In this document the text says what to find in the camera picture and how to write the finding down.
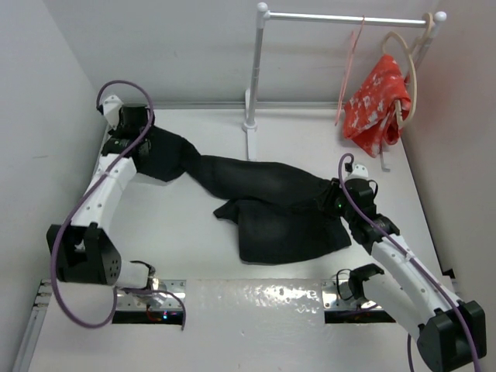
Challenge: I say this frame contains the black trousers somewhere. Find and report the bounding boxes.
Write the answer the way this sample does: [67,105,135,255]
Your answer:
[133,127,351,265]

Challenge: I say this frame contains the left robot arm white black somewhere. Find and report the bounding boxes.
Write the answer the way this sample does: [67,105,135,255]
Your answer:
[54,105,154,287]

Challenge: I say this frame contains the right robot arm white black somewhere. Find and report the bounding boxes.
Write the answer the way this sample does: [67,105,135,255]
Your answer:
[323,177,487,371]

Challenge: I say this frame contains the wooden hanger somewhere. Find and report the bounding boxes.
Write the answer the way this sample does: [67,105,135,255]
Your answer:
[381,12,434,130]

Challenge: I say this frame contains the red patterned cloth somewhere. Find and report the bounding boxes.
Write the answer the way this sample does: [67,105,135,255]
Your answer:
[343,54,412,158]

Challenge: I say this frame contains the white clothes rack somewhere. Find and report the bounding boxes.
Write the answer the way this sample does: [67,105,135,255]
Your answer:
[242,2,447,161]

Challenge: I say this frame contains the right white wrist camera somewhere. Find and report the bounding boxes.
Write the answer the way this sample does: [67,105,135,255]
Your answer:
[345,163,369,181]

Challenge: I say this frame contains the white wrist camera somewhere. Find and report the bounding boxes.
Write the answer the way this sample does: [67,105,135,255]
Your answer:
[345,163,369,181]
[97,94,123,129]

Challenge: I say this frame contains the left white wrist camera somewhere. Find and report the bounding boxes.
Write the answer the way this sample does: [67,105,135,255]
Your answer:
[97,94,123,129]

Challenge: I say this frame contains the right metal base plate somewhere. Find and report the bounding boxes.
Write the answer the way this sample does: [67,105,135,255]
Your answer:
[321,279,383,312]

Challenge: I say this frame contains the metal base plate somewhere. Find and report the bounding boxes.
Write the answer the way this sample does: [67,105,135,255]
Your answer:
[116,278,186,312]
[321,279,383,312]

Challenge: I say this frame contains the pink wire hanger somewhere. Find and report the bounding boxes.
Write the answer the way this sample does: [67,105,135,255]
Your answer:
[335,16,365,126]

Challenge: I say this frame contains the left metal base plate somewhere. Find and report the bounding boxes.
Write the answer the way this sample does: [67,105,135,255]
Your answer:
[116,278,186,312]

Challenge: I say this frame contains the aluminium frame rail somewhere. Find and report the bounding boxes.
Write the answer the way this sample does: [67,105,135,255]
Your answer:
[13,102,342,372]

